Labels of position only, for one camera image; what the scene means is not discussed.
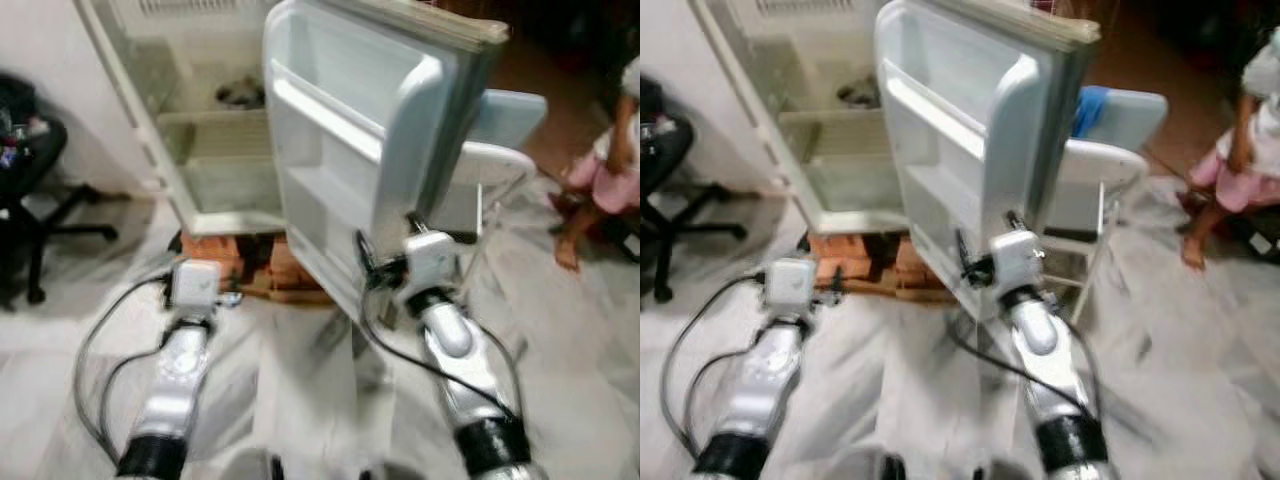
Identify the dark item inside fridge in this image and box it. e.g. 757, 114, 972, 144
838, 78, 886, 109
215, 78, 266, 109

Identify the black office chair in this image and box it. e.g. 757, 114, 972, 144
640, 75, 747, 303
0, 70, 119, 306

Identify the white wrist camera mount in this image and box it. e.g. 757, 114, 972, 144
990, 230, 1046, 291
168, 260, 223, 315
403, 231, 461, 293
764, 257, 819, 314

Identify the child in pink shorts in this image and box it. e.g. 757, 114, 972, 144
1178, 25, 1280, 271
553, 55, 641, 273

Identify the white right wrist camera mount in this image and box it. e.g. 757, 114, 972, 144
403, 231, 461, 293
990, 230, 1046, 291

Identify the orange brick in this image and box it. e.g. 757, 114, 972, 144
895, 240, 946, 297
180, 232, 246, 283
268, 240, 321, 297
808, 232, 881, 287

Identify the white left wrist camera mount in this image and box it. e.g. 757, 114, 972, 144
168, 260, 223, 315
764, 257, 819, 314

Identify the white grey fridge body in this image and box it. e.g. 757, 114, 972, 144
75, 0, 301, 239
690, 0, 911, 239

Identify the white plastic chair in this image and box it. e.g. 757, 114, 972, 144
430, 140, 541, 301
1040, 138, 1151, 323

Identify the clear fridge crisper drawer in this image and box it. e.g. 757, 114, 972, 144
800, 155, 906, 216
180, 155, 286, 216

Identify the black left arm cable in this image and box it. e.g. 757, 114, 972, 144
660, 272, 771, 461
74, 275, 176, 466
685, 345, 761, 441
98, 345, 169, 446

